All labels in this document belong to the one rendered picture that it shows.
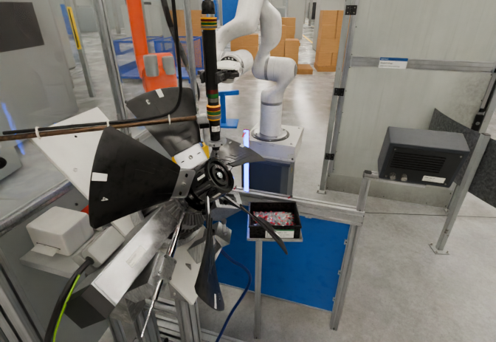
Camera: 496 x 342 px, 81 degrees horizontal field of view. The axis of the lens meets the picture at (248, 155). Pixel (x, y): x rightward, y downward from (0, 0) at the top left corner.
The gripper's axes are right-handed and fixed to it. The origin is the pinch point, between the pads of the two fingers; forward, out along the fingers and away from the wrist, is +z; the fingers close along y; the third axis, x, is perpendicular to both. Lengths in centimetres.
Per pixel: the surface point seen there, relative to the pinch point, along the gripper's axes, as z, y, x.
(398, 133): -35, -61, -24
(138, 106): 4.2, 23.6, -9.8
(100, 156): 34.4, 12.1, -10.8
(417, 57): -179, -94, -15
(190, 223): 16.4, 2.8, -41.7
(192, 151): 5.5, 5.5, -22.2
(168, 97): -3.6, 17.2, -8.3
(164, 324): -6, 39, -141
